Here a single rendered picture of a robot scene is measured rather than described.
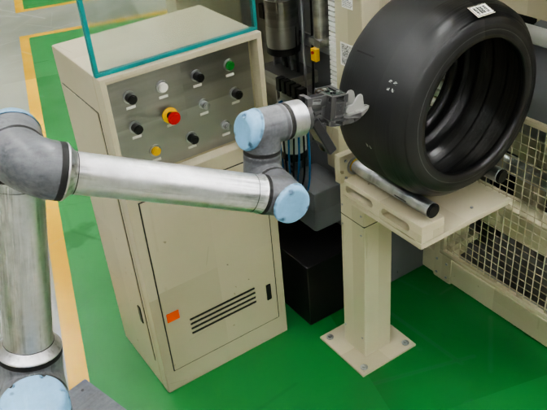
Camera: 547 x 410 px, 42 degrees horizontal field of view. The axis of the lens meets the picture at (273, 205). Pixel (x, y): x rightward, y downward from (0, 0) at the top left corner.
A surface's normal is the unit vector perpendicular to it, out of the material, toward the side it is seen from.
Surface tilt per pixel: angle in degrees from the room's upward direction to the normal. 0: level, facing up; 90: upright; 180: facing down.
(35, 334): 90
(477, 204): 0
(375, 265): 90
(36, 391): 2
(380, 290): 90
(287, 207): 89
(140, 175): 56
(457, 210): 0
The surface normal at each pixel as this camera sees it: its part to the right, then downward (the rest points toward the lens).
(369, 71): -0.76, -0.09
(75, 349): -0.07, -0.84
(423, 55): -0.07, 0.00
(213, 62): 0.56, 0.41
